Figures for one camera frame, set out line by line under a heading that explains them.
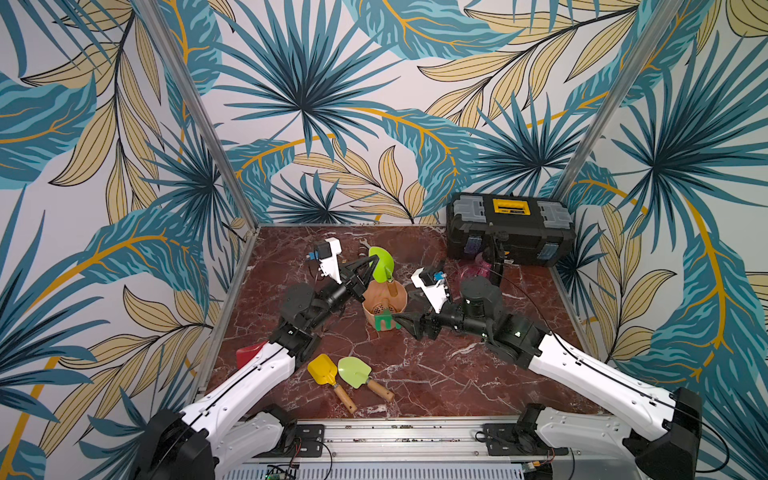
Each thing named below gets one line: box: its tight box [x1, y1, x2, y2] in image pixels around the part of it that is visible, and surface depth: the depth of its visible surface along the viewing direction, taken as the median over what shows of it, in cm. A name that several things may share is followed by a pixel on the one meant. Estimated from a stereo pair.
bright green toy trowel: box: [368, 246, 398, 297], surface depth 70 cm
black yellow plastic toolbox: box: [446, 193, 577, 266], surface depth 102 cm
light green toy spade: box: [337, 356, 395, 402], surface depth 85 cm
